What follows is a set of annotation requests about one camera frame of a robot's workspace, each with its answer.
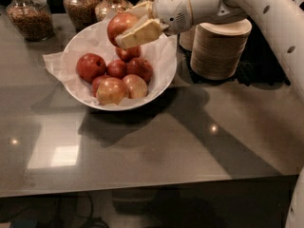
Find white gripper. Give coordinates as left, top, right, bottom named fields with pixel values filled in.
left=115, top=0, right=192, bottom=49

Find red yellow apple with sticker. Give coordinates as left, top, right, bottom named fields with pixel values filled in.
left=107, top=12, right=139, bottom=47

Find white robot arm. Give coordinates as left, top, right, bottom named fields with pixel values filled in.
left=115, top=0, right=304, bottom=101

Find red apple top back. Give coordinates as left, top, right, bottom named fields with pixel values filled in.
left=115, top=46, right=142, bottom=62

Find red apple right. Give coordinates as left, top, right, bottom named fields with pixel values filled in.
left=126, top=57, right=153, bottom=83

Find pale apple front right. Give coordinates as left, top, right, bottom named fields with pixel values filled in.
left=123, top=74, right=148, bottom=99

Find white bowl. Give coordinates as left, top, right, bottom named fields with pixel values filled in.
left=63, top=17, right=179, bottom=112

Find red apple left back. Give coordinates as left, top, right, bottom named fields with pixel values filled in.
left=76, top=53, right=106, bottom=83

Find yellow red apple front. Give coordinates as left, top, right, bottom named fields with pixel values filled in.
left=96, top=77, right=129, bottom=105

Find small red apple hidden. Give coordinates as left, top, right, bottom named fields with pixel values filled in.
left=92, top=75, right=108, bottom=96

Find white paper liner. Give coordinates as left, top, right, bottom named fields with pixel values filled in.
left=42, top=9, right=179, bottom=110

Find back stack paper bowls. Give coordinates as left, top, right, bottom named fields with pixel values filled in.
left=179, top=26, right=196, bottom=51

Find stack paper bowls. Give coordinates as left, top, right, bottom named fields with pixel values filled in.
left=179, top=26, right=196, bottom=51
left=190, top=19, right=252, bottom=81

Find front stack paper bowls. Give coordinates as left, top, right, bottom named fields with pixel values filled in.
left=190, top=19, right=252, bottom=81

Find glass jar far left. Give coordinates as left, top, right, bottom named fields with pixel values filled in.
left=6, top=0, right=53, bottom=42

